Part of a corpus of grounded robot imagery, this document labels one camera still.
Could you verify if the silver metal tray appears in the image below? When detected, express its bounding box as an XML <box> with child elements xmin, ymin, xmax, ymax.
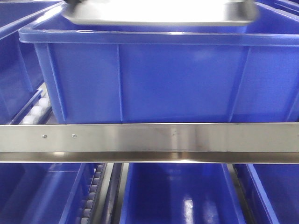
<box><xmin>63</xmin><ymin>0</ymin><xmax>258</xmax><ymax>26</ymax></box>

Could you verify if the blue box in centre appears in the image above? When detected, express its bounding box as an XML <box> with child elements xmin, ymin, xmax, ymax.
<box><xmin>19</xmin><ymin>3</ymin><xmax>299</xmax><ymax>124</ymax></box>

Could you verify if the bottom centre blue bin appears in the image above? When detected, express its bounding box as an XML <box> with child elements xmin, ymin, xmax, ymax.
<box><xmin>120</xmin><ymin>163</ymin><xmax>245</xmax><ymax>224</ymax></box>

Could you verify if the blue bin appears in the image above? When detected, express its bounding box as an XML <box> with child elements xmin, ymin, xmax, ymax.
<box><xmin>0</xmin><ymin>163</ymin><xmax>94</xmax><ymax>224</ymax></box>
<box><xmin>120</xmin><ymin>163</ymin><xmax>245</xmax><ymax>224</ymax></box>
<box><xmin>234</xmin><ymin>164</ymin><xmax>299</xmax><ymax>224</ymax></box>
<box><xmin>0</xmin><ymin>0</ymin><xmax>61</xmax><ymax>124</ymax></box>

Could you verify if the lower steel front crossbar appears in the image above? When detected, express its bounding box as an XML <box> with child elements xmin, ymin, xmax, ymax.
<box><xmin>0</xmin><ymin>123</ymin><xmax>299</xmax><ymax>164</ymax></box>

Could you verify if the lower white roller track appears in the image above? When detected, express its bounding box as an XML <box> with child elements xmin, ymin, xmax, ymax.
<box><xmin>8</xmin><ymin>86</ymin><xmax>52</xmax><ymax>125</ymax></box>

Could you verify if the bottom grey roller track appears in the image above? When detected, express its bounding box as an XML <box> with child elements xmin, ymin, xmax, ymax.
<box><xmin>79</xmin><ymin>163</ymin><xmax>107</xmax><ymax>224</ymax></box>

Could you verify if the lower left blue bin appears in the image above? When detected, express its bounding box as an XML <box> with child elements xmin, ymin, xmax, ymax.
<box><xmin>0</xmin><ymin>0</ymin><xmax>61</xmax><ymax>124</ymax></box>

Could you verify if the bottom left blue bin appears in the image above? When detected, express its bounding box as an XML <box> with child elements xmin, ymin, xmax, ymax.
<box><xmin>0</xmin><ymin>163</ymin><xmax>94</xmax><ymax>224</ymax></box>

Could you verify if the bottom right blue bin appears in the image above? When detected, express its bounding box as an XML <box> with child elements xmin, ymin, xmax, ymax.
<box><xmin>234</xmin><ymin>164</ymin><xmax>299</xmax><ymax>224</ymax></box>

